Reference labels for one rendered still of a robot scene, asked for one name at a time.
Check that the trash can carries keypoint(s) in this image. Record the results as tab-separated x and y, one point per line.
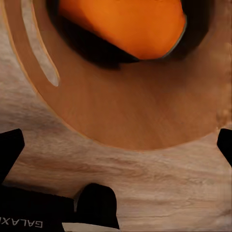
109	99

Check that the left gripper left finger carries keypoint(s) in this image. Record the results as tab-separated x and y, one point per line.
11	145

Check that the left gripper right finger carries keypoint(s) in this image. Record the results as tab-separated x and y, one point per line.
224	143

